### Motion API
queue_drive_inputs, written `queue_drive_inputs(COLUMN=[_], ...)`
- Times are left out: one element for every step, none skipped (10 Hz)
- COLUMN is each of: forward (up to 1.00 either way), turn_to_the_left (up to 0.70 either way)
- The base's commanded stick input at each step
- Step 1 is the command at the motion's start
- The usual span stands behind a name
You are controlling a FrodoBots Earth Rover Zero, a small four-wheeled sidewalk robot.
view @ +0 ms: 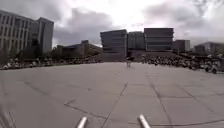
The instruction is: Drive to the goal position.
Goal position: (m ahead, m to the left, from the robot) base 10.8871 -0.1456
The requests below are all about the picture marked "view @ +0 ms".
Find pale building with grid windows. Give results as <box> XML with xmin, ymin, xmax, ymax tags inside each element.
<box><xmin>0</xmin><ymin>9</ymin><xmax>38</xmax><ymax>58</ymax></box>

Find grey tower building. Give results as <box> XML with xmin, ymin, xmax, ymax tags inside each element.
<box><xmin>35</xmin><ymin>17</ymin><xmax>55</xmax><ymax>56</ymax></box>

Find row of parked bicycles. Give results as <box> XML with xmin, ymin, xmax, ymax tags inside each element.
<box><xmin>141</xmin><ymin>53</ymin><xmax>224</xmax><ymax>75</ymax></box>
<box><xmin>0</xmin><ymin>55</ymin><xmax>103</xmax><ymax>71</ymax></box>

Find wide dark layered building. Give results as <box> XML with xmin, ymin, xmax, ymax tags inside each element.
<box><xmin>143</xmin><ymin>27</ymin><xmax>175</xmax><ymax>53</ymax></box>

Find person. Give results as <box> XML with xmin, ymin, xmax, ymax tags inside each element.
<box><xmin>125</xmin><ymin>56</ymin><xmax>132</xmax><ymax>69</ymax></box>

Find low building with curved roof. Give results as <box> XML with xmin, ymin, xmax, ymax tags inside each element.
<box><xmin>193</xmin><ymin>41</ymin><xmax>224</xmax><ymax>56</ymax></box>

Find low brown building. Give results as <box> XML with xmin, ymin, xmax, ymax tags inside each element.
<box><xmin>55</xmin><ymin>39</ymin><xmax>103</xmax><ymax>60</ymax></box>

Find wide stone stairs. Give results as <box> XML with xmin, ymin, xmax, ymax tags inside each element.
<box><xmin>96</xmin><ymin>50</ymin><xmax>198</xmax><ymax>63</ymax></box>

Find small grey building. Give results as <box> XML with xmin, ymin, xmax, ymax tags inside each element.
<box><xmin>173</xmin><ymin>39</ymin><xmax>191</xmax><ymax>53</ymax></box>

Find grey paved plaza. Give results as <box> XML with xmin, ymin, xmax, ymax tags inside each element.
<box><xmin>0</xmin><ymin>61</ymin><xmax>224</xmax><ymax>128</ymax></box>

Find narrow dark glass building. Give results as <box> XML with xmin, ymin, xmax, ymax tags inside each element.
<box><xmin>126</xmin><ymin>31</ymin><xmax>146</xmax><ymax>52</ymax></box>

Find row of trees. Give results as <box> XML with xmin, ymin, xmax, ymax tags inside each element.
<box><xmin>0</xmin><ymin>39</ymin><xmax>59</xmax><ymax>64</ymax></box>

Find robot's own part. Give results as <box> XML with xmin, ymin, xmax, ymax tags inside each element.
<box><xmin>138</xmin><ymin>114</ymin><xmax>152</xmax><ymax>128</ymax></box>
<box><xmin>76</xmin><ymin>116</ymin><xmax>89</xmax><ymax>128</ymax></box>

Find dark building with slanted side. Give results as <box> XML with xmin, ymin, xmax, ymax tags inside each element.
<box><xmin>99</xmin><ymin>29</ymin><xmax>129</xmax><ymax>54</ymax></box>

